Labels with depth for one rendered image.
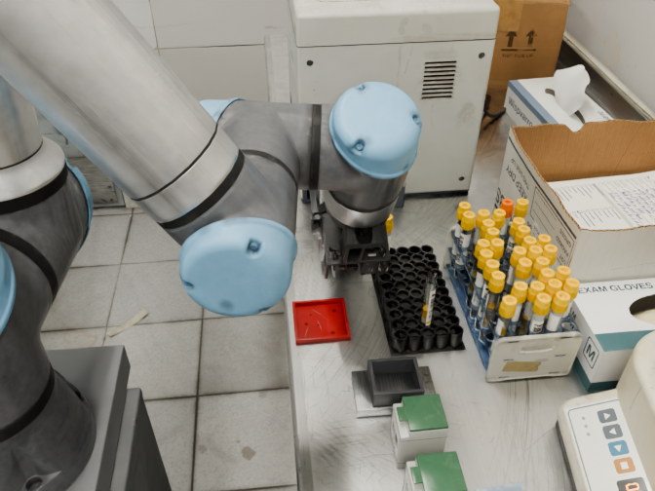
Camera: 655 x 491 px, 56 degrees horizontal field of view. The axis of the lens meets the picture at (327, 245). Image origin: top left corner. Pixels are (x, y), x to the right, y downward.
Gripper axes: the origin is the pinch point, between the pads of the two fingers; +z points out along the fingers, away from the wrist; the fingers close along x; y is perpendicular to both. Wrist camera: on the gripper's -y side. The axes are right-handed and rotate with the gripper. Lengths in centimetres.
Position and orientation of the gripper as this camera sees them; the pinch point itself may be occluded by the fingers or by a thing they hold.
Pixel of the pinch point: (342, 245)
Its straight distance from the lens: 83.3
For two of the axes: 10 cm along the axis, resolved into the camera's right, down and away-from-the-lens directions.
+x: 9.9, -0.7, 0.8
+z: -0.5, 3.5, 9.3
